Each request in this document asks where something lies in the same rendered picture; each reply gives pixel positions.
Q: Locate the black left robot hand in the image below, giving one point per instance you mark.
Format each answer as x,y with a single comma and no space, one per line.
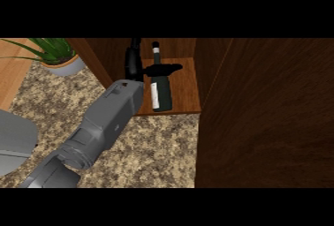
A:
133,64

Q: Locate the dark green wine bottle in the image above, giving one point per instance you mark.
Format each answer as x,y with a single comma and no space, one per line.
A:
162,91

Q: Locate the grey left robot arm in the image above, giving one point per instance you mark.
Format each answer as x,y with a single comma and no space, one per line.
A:
108,117

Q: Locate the brown wooden cabinet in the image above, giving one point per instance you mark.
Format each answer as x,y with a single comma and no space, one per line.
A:
185,88

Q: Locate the dark brown cabinet door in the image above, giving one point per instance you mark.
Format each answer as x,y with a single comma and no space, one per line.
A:
269,117

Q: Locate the green potted plant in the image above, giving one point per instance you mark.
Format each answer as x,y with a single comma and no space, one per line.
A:
58,57

